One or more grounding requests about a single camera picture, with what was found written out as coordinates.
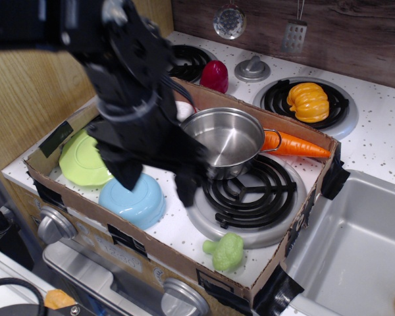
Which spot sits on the hanging metal strainer ladle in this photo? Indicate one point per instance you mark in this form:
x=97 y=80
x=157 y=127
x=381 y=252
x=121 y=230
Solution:
x=229 y=22

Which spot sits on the back left stove burner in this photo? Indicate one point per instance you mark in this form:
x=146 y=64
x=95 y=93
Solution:
x=189 y=62

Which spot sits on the silver stove top knob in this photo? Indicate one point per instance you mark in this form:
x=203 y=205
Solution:
x=252 y=70

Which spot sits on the front right stove burner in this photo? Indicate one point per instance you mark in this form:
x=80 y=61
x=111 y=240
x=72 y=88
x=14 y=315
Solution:
x=259 y=206

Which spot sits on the orange toy carrot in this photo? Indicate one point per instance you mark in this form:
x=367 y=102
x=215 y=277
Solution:
x=293 y=144

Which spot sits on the cardboard fence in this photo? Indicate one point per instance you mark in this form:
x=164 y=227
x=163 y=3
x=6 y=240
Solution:
x=172 y=247

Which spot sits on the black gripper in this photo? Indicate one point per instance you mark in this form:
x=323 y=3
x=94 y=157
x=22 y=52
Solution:
x=131 y=136

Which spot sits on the white toy food piece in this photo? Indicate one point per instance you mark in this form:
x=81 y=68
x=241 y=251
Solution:
x=184 y=110

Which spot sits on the hanging metal grater spatula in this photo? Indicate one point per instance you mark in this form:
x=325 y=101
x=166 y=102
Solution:
x=295 y=31

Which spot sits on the green plastic plate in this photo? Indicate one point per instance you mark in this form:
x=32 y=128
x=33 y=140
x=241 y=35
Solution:
x=81 y=163

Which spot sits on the stove burner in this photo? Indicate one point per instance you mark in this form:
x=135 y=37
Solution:
x=343 y=112
x=259 y=206
x=189 y=62

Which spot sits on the left silver oven knob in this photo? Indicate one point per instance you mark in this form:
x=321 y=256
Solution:
x=54 y=226

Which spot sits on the silver oven knob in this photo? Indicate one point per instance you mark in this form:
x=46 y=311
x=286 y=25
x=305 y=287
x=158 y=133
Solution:
x=181 y=299
x=54 y=226

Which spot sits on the back right stove burner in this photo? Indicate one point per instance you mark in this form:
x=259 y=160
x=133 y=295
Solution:
x=343 y=112

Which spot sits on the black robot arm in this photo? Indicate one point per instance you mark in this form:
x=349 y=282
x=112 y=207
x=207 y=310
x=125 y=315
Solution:
x=126 y=60

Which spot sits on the red toy pepper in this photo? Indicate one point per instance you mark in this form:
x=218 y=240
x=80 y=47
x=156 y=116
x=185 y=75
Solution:
x=215 y=76

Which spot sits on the grey toy sink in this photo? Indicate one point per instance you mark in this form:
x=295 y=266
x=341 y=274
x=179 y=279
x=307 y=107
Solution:
x=345 y=258

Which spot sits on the yellow toy pumpkin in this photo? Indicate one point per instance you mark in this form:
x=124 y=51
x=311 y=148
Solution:
x=309 y=102

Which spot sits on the right silver oven knob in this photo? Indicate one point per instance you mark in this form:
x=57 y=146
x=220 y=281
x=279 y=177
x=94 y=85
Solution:
x=181 y=299

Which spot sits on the green toy broccoli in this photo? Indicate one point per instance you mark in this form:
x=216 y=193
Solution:
x=227 y=253

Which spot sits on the stainless steel pot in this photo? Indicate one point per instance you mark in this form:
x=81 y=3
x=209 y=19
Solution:
x=233 y=139

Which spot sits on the silver oven door handle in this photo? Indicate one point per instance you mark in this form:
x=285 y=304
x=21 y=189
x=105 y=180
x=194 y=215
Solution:
x=119 y=292

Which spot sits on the orange toy at bottom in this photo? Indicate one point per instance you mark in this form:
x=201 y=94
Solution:
x=56 y=299

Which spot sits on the blue plastic bowl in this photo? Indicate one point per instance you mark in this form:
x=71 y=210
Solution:
x=143 y=206

